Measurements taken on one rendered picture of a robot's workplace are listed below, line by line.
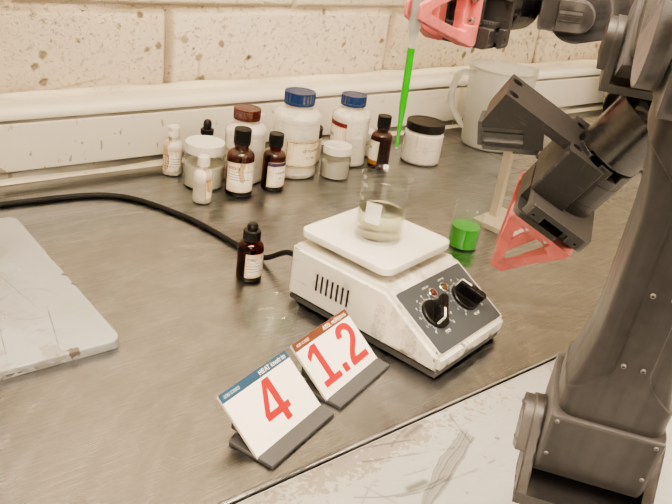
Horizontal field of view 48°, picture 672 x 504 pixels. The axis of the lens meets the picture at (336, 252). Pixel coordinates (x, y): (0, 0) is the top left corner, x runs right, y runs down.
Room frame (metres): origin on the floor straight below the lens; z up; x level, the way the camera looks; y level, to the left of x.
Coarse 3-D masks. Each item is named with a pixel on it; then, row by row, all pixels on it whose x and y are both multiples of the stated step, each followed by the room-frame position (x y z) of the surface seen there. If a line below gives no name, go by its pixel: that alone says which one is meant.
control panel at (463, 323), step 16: (448, 272) 0.72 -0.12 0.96; (464, 272) 0.74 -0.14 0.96; (416, 288) 0.68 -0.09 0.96; (432, 288) 0.69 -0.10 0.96; (448, 288) 0.70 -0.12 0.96; (416, 304) 0.66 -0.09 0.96; (480, 304) 0.71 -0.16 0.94; (416, 320) 0.64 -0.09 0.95; (464, 320) 0.67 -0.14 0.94; (480, 320) 0.68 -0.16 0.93; (432, 336) 0.63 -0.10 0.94; (448, 336) 0.64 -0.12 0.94; (464, 336) 0.65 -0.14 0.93
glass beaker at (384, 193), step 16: (368, 176) 0.72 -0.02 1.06; (384, 176) 0.71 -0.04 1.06; (400, 176) 0.75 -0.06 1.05; (368, 192) 0.72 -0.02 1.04; (384, 192) 0.71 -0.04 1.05; (400, 192) 0.71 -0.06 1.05; (368, 208) 0.71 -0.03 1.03; (384, 208) 0.71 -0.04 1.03; (400, 208) 0.72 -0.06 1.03; (368, 224) 0.71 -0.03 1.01; (384, 224) 0.71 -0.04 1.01; (400, 224) 0.72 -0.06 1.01; (368, 240) 0.71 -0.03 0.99; (384, 240) 0.71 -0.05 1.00
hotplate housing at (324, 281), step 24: (312, 264) 0.71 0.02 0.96; (336, 264) 0.70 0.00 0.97; (432, 264) 0.72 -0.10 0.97; (312, 288) 0.71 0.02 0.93; (336, 288) 0.69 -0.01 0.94; (360, 288) 0.67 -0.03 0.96; (384, 288) 0.66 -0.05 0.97; (336, 312) 0.68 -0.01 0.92; (360, 312) 0.67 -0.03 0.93; (384, 312) 0.65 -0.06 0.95; (384, 336) 0.65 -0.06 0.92; (408, 336) 0.63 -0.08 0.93; (480, 336) 0.67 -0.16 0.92; (408, 360) 0.63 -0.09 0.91; (432, 360) 0.61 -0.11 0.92; (456, 360) 0.64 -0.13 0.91
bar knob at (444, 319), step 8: (440, 296) 0.66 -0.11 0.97; (448, 296) 0.67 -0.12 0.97; (424, 304) 0.66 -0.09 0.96; (432, 304) 0.66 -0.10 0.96; (440, 304) 0.65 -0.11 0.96; (448, 304) 0.66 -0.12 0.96; (424, 312) 0.65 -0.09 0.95; (432, 312) 0.65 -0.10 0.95; (440, 312) 0.64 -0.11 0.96; (448, 312) 0.65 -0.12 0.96; (432, 320) 0.64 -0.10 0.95; (440, 320) 0.64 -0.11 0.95; (448, 320) 0.65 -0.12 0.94
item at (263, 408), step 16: (288, 368) 0.55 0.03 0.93; (256, 384) 0.52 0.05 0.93; (272, 384) 0.53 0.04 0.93; (288, 384) 0.54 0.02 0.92; (304, 384) 0.55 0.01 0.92; (240, 400) 0.50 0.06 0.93; (256, 400) 0.51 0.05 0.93; (272, 400) 0.52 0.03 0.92; (288, 400) 0.53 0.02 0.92; (304, 400) 0.54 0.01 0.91; (240, 416) 0.49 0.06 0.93; (256, 416) 0.49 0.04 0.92; (272, 416) 0.50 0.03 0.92; (288, 416) 0.51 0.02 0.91; (256, 432) 0.48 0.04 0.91; (272, 432) 0.49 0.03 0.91; (256, 448) 0.47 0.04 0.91
